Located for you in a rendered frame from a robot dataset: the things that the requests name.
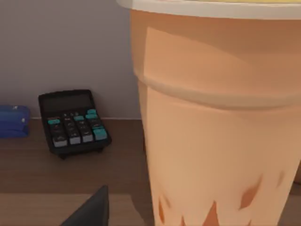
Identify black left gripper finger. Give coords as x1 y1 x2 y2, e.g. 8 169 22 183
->
61 185 109 226

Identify orange cup with white lid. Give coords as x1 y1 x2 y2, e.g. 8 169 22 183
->
116 0 301 226

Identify black calculator with teal keys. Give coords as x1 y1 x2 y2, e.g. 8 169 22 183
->
38 89 112 160

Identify blue stapler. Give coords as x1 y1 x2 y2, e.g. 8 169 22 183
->
0 105 31 139

